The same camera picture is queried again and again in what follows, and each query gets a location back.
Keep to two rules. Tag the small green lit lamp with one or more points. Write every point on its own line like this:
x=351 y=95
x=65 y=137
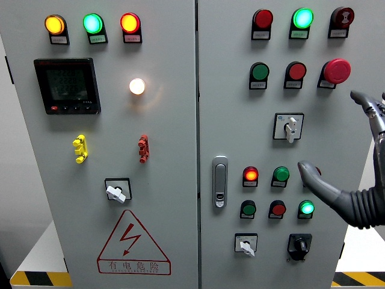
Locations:
x=306 y=207

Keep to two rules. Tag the small label plate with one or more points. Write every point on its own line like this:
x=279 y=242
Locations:
x=247 y=216
x=293 y=84
x=304 y=216
x=326 y=84
x=249 y=183
x=260 y=35
x=132 y=38
x=257 y=85
x=59 y=39
x=278 y=184
x=275 y=216
x=298 y=34
x=97 y=39
x=338 y=33

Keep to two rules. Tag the small dark red lamp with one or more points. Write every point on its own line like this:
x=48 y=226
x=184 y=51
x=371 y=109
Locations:
x=318 y=171

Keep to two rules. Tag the black yellow striped tape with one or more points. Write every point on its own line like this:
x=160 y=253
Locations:
x=358 y=279
x=39 y=279

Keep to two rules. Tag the small red push button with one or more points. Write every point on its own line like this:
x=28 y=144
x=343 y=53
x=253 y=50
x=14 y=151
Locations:
x=278 y=208

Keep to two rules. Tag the small green unlit lamp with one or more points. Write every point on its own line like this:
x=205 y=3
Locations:
x=281 y=174

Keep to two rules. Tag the small green push button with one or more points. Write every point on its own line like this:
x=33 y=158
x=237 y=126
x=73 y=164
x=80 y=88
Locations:
x=248 y=208

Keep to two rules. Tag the small red lit lamp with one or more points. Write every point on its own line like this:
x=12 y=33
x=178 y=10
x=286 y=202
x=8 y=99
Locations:
x=250 y=174

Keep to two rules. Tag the silver door lock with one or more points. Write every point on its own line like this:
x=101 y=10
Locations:
x=219 y=180

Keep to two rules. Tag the large red stop button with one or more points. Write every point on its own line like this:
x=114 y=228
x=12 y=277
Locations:
x=337 y=70

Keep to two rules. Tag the pale grey door with lock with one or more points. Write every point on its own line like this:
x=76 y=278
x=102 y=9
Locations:
x=234 y=129

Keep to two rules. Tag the large red push button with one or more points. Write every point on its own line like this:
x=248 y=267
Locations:
x=296 y=70

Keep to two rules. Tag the large green push button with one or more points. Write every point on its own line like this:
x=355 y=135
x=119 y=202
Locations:
x=259 y=71

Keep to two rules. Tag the dark red buzzer lamp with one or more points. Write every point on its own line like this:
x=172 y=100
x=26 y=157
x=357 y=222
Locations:
x=343 y=16

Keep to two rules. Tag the large green lit lamp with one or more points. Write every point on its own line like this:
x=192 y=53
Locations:
x=93 y=23
x=303 y=18

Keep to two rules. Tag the pale grey cabinet door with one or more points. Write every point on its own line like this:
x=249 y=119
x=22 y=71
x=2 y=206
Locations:
x=168 y=135

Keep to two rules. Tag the large red unlit lamp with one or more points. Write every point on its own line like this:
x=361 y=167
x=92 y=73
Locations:
x=263 y=18

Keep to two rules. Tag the red warning triangle sticker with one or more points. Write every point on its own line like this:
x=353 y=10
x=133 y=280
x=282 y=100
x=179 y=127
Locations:
x=133 y=266

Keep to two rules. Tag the white glowing lamp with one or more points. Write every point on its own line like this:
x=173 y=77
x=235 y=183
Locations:
x=137 y=86

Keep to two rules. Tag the orange-red lit round lamp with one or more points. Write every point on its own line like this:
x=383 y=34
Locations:
x=130 y=23

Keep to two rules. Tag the black digital display meter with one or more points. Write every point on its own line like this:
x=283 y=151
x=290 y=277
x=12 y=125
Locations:
x=66 y=85

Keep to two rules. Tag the yellow round lamp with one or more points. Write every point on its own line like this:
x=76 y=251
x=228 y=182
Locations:
x=54 y=24

